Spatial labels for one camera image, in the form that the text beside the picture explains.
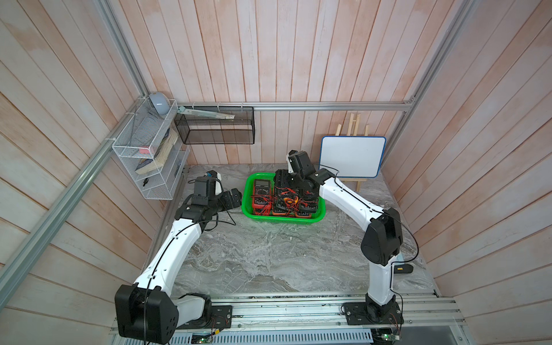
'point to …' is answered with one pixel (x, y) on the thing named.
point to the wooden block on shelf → (160, 156)
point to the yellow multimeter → (290, 200)
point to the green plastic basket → (247, 206)
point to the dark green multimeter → (306, 209)
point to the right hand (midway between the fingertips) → (278, 178)
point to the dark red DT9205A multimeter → (261, 201)
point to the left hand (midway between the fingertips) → (232, 199)
